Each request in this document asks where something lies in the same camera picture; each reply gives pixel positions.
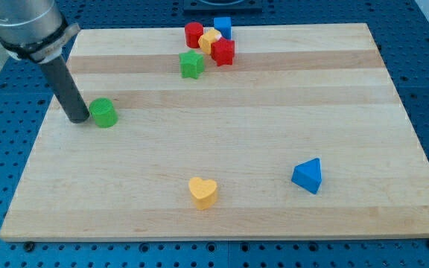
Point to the green cylinder block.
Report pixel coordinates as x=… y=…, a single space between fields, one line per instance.
x=103 y=112

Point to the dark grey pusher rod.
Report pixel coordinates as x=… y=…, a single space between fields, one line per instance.
x=65 y=89

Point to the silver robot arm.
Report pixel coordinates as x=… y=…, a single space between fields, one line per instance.
x=34 y=30

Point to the yellow heart block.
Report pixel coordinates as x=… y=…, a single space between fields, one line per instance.
x=204 y=192

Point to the green star block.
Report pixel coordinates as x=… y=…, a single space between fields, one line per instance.
x=191 y=64

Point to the red star block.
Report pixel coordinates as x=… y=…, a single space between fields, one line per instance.
x=223 y=51

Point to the wooden board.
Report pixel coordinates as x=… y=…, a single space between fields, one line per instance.
x=293 y=93

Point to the yellow hexagon block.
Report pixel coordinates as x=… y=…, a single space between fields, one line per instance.
x=207 y=39

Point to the blue triangle block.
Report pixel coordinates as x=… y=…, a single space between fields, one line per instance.
x=308 y=175

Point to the red cylinder block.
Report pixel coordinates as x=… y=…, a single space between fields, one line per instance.
x=193 y=31

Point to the blue cube block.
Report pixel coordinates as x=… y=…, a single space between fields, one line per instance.
x=224 y=25

